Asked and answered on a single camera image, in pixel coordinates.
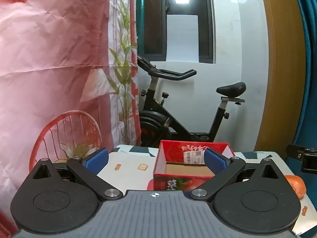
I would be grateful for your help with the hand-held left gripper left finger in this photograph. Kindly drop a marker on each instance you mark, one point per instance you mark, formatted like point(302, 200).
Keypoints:
point(96, 160)

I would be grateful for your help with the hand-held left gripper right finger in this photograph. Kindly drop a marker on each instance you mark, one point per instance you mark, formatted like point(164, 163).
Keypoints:
point(215, 162)

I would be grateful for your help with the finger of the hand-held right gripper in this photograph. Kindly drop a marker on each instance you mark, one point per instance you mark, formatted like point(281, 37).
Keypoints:
point(294, 151)

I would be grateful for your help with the red strawberry print box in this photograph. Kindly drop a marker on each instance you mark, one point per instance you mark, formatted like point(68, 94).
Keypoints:
point(168, 182)

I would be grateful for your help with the orange soft toy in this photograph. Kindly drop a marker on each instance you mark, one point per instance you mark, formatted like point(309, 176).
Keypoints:
point(297, 187)

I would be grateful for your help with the white printed tablecloth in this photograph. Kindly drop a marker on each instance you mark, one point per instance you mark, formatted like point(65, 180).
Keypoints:
point(128, 168)

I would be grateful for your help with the black exercise bike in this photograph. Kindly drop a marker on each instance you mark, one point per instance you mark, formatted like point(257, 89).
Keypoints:
point(153, 119)

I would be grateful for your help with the teal curtain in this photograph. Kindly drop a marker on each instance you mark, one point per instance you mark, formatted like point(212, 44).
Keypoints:
point(310, 79)

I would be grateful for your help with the pink printed backdrop cloth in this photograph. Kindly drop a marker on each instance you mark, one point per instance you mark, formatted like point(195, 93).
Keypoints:
point(49, 54)

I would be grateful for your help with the white paper sheet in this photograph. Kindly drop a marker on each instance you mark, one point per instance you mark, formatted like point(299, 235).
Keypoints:
point(183, 37)

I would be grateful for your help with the dark framed window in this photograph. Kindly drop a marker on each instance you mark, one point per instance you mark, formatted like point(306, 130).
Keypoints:
point(153, 17)

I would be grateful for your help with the wooden door frame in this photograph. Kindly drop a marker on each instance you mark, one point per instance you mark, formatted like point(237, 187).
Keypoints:
point(282, 67)

